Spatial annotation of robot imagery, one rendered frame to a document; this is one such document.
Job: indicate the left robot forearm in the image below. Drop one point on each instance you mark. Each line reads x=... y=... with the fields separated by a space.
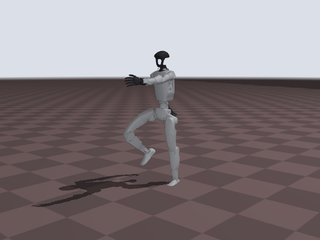
x=153 y=81

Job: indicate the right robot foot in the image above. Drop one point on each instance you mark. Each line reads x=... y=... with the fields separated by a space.
x=147 y=157

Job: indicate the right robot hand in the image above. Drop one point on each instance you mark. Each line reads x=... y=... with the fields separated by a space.
x=172 y=113

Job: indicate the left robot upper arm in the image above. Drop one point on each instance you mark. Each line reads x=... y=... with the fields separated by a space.
x=168 y=77

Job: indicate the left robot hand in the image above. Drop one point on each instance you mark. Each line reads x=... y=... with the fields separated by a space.
x=135 y=80

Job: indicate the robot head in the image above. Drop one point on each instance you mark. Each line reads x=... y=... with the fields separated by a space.
x=161 y=55

